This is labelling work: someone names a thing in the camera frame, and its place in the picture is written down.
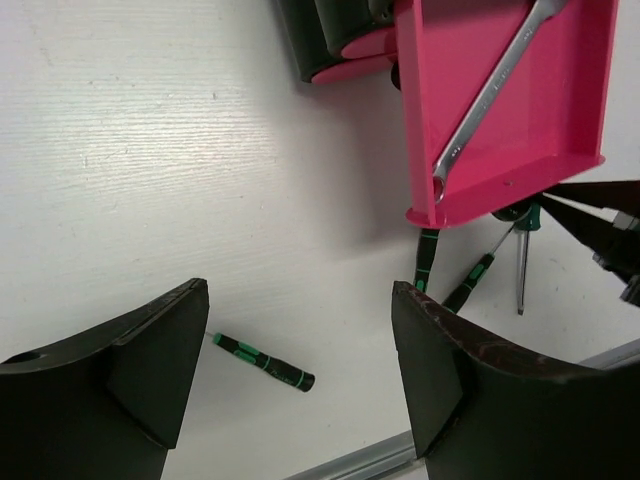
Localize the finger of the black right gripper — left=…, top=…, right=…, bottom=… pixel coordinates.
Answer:
left=542, top=180, right=639, bottom=265

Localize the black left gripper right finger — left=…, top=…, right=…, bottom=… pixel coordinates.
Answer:
left=391, top=281, right=639, bottom=479

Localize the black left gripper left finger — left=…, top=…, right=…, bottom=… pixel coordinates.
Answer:
left=1, top=278, right=209, bottom=479

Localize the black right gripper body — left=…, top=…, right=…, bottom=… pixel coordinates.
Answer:
left=593, top=211, right=639, bottom=305

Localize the silver combination wrench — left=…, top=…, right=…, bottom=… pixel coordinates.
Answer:
left=433, top=0, right=567, bottom=204

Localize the small black green screwdriver right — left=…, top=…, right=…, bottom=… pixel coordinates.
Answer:
left=442, top=225, right=515, bottom=314

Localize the small black green screwdriver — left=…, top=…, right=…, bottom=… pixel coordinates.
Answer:
left=413, top=229, right=440, bottom=293
left=206, top=332, right=316, bottom=392
left=442, top=225, right=515, bottom=314

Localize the small black green screwdriver centre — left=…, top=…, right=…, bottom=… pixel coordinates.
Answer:
left=413, top=229, right=440, bottom=293

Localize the small black green screwdriver left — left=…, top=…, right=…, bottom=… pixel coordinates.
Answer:
left=206, top=332, right=316, bottom=392

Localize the pink middle drawer black knob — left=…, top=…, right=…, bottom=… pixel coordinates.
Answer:
left=340, top=26, right=397, bottom=59

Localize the pink bottom drawer black knob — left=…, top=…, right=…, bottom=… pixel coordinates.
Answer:
left=311, top=55, right=397, bottom=85

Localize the black drawer cabinet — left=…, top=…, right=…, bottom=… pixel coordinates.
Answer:
left=275, top=0, right=398, bottom=84

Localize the large green handled screwdriver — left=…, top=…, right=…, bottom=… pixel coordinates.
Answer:
left=492, top=200, right=541, bottom=316

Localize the aluminium front rail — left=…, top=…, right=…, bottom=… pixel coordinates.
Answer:
left=290, top=339, right=639, bottom=480

